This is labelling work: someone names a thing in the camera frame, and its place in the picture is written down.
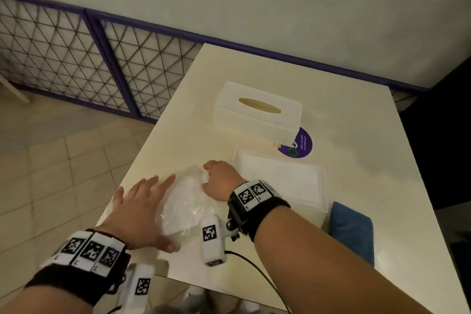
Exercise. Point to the black right wristband with markers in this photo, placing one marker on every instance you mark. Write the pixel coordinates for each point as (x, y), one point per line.
(254, 207)

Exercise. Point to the person's left thumb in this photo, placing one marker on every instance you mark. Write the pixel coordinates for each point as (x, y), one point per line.
(166, 244)

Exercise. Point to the person's right thumb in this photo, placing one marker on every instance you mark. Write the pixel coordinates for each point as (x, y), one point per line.
(208, 189)

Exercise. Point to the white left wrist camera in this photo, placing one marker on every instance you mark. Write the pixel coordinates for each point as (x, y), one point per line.
(139, 288)

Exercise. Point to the flat white napkin stack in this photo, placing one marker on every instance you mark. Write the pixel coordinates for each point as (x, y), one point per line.
(283, 179)

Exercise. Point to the black wristband with markers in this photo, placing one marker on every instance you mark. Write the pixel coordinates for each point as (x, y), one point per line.
(84, 266)
(254, 207)

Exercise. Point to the white tissue box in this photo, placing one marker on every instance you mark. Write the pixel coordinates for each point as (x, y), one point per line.
(254, 115)

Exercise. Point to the person's left hand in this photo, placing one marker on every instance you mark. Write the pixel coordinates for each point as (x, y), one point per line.
(134, 220)

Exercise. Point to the person's right hand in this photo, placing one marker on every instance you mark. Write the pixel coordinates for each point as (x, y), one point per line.
(224, 181)

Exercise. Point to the person's left forearm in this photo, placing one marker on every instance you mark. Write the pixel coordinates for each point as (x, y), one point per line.
(40, 301)

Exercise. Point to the person's right forearm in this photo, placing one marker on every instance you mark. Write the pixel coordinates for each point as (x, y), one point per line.
(323, 273)

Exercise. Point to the black left wristband with markers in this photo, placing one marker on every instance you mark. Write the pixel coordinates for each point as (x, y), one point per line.
(84, 266)

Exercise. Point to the clear plastic tissue packet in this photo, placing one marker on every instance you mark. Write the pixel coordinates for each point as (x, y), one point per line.
(186, 207)

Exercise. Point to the person's white shoe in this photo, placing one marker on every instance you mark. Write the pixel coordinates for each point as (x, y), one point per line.
(194, 301)

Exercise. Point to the person's left middle finger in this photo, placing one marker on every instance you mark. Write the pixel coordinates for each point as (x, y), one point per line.
(149, 187)

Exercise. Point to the purple round sticker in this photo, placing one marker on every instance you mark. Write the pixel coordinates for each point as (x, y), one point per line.
(301, 146)

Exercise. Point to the blue cloth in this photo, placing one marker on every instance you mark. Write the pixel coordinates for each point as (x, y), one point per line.
(351, 231)

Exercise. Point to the person's left little finger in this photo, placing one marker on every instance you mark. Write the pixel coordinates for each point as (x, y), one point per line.
(117, 198)

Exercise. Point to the white furniture leg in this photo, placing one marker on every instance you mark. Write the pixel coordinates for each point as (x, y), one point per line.
(14, 91)

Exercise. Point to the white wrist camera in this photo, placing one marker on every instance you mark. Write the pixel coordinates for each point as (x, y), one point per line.
(139, 288)
(210, 240)

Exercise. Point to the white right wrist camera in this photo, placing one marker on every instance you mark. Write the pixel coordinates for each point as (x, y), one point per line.
(210, 240)

